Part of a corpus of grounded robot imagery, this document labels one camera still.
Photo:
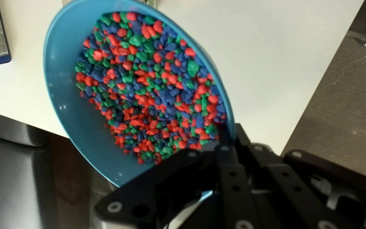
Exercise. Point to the multicoloured candy pieces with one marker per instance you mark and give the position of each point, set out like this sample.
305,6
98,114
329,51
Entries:
149,84

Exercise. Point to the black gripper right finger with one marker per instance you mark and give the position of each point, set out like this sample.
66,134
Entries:
301,191

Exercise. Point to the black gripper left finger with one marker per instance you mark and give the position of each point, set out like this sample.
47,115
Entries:
158,179

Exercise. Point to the blue plastic bowl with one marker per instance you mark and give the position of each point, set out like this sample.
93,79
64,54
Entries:
64,84

